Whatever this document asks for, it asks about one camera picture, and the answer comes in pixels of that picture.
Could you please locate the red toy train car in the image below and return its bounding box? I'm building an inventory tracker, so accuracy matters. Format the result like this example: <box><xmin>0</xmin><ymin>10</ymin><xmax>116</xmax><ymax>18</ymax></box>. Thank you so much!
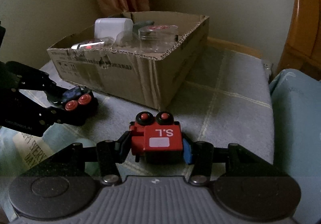
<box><xmin>129</xmin><ymin>111</ymin><xmax>183</xmax><ymax>163</ymax></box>

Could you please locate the white plastic bottle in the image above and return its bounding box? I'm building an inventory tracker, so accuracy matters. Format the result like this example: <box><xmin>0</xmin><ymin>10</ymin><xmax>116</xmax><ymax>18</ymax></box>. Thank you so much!
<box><xmin>94</xmin><ymin>18</ymin><xmax>133</xmax><ymax>40</ymax></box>

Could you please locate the clear plastic jar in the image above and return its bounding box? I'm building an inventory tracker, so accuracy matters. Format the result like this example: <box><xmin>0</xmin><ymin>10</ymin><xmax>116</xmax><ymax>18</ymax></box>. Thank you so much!
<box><xmin>112</xmin><ymin>31</ymin><xmax>140</xmax><ymax>51</ymax></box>

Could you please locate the happy every day paper tag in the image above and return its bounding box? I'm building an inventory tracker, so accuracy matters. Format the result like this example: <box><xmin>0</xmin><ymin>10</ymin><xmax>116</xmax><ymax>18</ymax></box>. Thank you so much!
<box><xmin>12</xmin><ymin>132</ymin><xmax>54</xmax><ymax>170</ymax></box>

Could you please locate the light blue pillow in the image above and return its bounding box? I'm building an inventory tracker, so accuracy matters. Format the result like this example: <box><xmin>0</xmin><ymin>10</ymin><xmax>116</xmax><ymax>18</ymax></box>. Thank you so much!
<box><xmin>269</xmin><ymin>69</ymin><xmax>320</xmax><ymax>223</ymax></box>

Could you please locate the cardboard box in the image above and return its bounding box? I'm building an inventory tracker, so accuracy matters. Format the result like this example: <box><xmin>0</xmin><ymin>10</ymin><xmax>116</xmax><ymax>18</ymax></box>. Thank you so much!
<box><xmin>47</xmin><ymin>11</ymin><xmax>209</xmax><ymax>110</ymax></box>

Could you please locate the grey-blue elephant figurine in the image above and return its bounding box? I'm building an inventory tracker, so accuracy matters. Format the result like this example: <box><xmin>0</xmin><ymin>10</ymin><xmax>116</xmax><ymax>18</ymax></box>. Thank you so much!
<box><xmin>132</xmin><ymin>20</ymin><xmax>154</xmax><ymax>35</ymax></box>

